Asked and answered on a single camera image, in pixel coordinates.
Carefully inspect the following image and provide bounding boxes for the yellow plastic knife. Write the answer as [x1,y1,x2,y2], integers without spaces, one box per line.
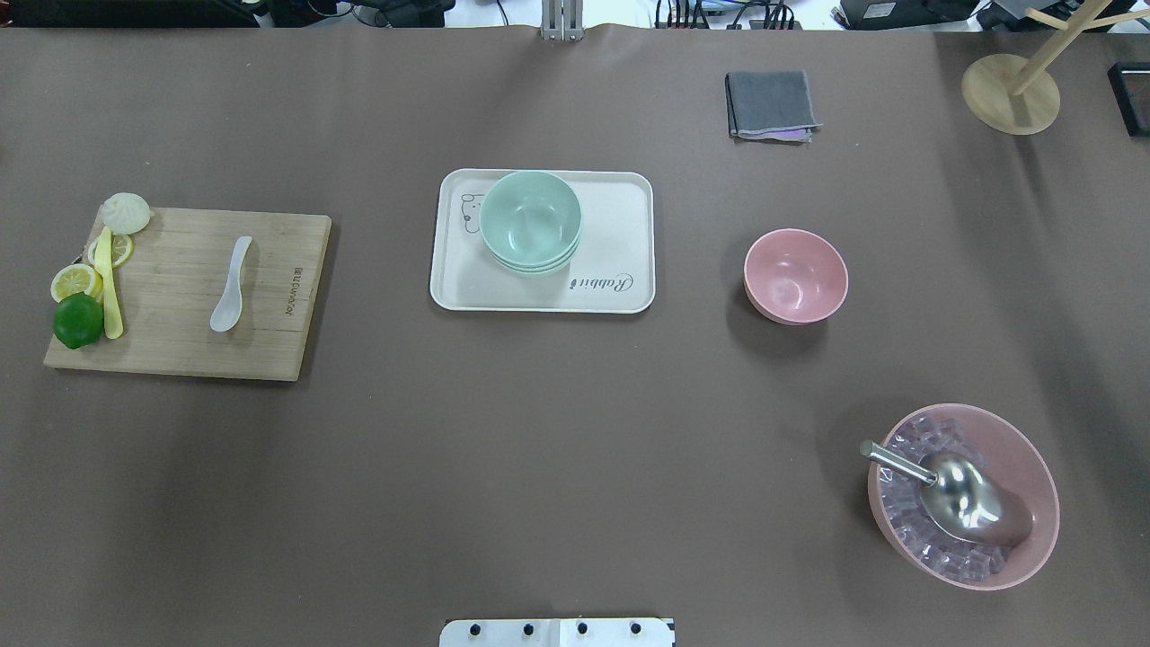
[93,226,127,340]

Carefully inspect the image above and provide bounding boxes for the metal mounting bracket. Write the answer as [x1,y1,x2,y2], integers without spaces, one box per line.
[541,0,584,43]

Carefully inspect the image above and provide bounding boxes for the large pink bowl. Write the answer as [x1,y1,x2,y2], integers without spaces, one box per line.
[867,403,1061,592]

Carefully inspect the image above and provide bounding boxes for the green bowl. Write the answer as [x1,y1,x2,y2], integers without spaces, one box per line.
[478,171,583,265]
[495,253,574,276]
[490,237,582,275]

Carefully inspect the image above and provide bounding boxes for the bamboo cutting board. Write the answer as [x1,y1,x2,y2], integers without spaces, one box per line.
[44,208,332,382]

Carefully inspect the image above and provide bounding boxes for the black box at edge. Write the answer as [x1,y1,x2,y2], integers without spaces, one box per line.
[1107,62,1149,137]

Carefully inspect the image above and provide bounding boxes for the top green bowl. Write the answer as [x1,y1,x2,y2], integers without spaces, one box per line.
[478,171,583,265]

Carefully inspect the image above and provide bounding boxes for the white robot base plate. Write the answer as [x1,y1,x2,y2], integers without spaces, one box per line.
[438,616,677,646]

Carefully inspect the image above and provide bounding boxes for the middle green bowl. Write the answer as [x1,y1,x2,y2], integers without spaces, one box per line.
[490,237,582,275]

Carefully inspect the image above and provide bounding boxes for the metal ice scoop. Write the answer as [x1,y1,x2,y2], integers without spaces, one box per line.
[860,439,1034,547]

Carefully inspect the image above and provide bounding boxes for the folded grey cloth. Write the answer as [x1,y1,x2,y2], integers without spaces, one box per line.
[725,70,822,143]

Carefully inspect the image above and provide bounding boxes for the cream rabbit tray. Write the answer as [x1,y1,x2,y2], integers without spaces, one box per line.
[429,168,656,315]

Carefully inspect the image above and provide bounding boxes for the clear ice cubes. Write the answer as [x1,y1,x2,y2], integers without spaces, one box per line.
[879,414,1011,584]

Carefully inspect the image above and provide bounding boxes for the bottom green bowl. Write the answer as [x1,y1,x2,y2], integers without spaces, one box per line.
[495,253,574,276]

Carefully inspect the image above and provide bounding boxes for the white ceramic spoon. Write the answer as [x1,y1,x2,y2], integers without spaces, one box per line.
[209,236,253,332]

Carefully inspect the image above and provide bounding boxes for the white steamed bun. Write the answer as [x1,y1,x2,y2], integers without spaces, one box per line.
[98,192,153,236]

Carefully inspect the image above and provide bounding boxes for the lemon slice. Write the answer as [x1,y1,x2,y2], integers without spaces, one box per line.
[84,234,135,269]
[49,263,104,303]

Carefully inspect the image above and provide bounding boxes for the small pink bowl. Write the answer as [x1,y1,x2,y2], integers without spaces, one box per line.
[743,228,850,326]

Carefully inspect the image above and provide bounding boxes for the green lime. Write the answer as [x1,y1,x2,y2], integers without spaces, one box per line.
[53,292,104,351]

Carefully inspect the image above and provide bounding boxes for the wooden stand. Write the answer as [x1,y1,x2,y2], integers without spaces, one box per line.
[961,1,1149,136]

